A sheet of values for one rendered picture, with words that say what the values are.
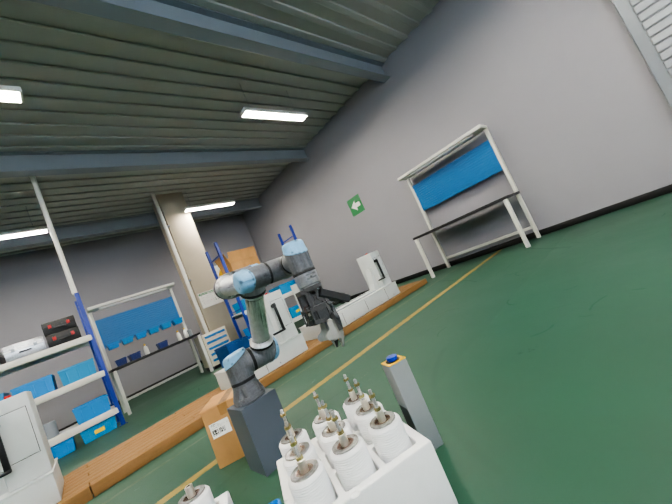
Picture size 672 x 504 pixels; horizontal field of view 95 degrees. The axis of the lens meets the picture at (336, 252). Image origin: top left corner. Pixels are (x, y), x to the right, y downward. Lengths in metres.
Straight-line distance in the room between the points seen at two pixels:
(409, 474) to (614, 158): 4.93
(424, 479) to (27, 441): 2.56
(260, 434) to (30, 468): 1.77
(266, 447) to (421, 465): 0.84
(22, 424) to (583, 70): 6.48
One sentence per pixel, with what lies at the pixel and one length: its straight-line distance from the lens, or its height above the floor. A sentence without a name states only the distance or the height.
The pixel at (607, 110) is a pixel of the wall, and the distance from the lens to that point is 5.44.
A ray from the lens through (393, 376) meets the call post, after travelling 1.14.
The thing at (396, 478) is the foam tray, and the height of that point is 0.15.
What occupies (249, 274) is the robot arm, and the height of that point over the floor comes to 0.78.
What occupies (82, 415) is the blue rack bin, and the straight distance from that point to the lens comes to 5.60.
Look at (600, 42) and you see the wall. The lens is 5.57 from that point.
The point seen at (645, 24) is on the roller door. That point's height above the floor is 1.85.
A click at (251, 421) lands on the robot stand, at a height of 0.23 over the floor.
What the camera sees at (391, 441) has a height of 0.22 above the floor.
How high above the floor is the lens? 0.66
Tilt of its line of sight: 4 degrees up
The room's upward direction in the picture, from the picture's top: 24 degrees counter-clockwise
